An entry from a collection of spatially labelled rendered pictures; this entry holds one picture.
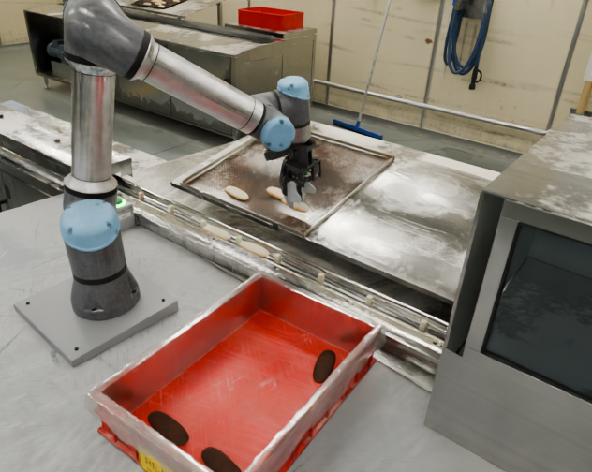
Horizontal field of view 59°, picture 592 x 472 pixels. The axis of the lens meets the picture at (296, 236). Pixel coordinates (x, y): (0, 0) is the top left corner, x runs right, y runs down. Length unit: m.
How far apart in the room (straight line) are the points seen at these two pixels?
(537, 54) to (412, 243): 3.53
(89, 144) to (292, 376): 0.65
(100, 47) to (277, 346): 0.68
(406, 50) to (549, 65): 1.25
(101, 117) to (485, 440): 0.97
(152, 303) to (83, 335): 0.16
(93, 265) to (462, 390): 0.77
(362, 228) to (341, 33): 4.20
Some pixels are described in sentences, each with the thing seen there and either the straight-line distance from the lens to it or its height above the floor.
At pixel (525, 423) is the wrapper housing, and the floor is 0.94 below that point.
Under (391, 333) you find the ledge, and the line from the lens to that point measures 1.17.
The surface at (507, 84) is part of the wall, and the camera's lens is 4.89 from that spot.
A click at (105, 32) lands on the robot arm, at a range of 1.04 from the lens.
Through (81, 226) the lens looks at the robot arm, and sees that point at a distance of 1.15.
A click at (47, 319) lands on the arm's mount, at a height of 0.84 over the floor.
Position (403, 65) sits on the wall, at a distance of 5.22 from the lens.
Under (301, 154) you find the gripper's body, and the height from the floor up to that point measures 1.12.
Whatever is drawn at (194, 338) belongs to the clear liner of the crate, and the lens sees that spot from 1.09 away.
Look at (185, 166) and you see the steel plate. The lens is 2.05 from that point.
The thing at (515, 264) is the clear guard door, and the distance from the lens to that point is 0.81.
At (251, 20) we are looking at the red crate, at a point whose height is 0.92.
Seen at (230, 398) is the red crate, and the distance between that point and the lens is 1.06.
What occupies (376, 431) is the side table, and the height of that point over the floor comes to 0.82.
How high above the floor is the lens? 1.60
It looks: 30 degrees down
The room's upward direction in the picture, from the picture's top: 3 degrees clockwise
